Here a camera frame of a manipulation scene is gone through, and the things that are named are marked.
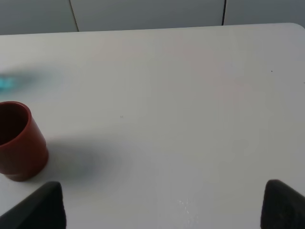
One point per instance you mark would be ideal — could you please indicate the teal transparent plastic cup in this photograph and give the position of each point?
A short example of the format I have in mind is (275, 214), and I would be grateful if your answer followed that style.
(13, 82)

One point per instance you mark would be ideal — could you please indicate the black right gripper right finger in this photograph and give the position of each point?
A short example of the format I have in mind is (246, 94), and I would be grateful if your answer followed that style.
(283, 207)

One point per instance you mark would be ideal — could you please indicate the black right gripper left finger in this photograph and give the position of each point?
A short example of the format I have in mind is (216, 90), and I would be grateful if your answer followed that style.
(43, 209)

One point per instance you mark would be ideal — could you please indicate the red plastic cup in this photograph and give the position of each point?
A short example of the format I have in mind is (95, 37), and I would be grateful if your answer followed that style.
(23, 150)

